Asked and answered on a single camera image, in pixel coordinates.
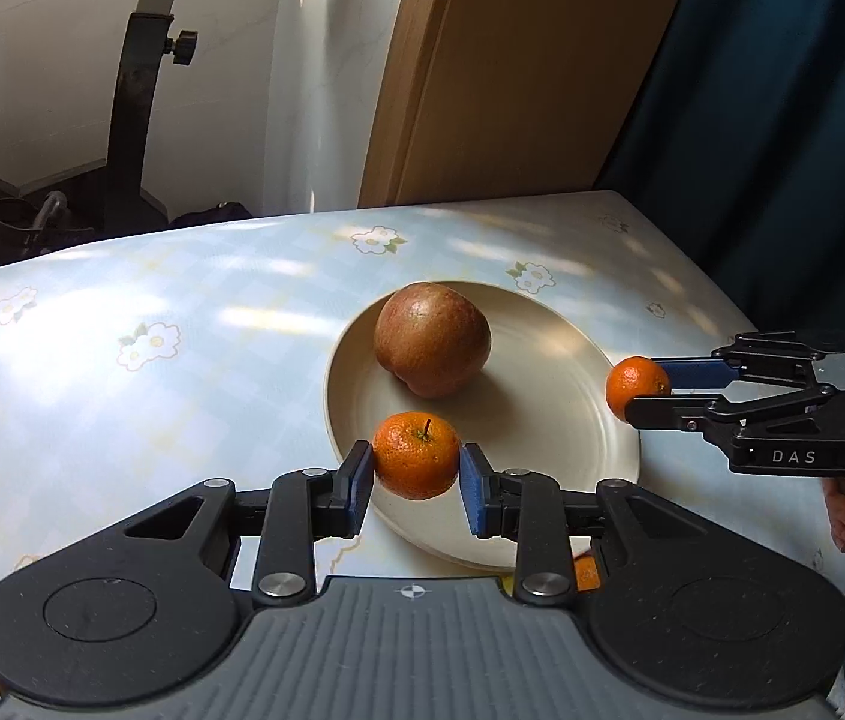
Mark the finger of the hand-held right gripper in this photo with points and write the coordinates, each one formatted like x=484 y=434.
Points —
x=699 y=373
x=662 y=414

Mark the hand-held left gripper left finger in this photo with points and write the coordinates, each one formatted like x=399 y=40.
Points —
x=358 y=484

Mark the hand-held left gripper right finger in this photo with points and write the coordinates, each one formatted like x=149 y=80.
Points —
x=472 y=491

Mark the mandarin orange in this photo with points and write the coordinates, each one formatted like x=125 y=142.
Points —
x=415 y=457
x=585 y=574
x=628 y=386

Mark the cream round plate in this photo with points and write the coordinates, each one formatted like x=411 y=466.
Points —
x=542 y=420

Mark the dark red apple at back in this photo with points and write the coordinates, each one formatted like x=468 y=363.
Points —
x=430 y=337

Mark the dark blue curtain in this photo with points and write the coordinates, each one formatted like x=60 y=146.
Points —
x=767 y=127

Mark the wooden door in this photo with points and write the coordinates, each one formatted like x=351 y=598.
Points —
x=512 y=75

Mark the black exercise bike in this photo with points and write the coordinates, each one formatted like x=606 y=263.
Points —
x=130 y=127

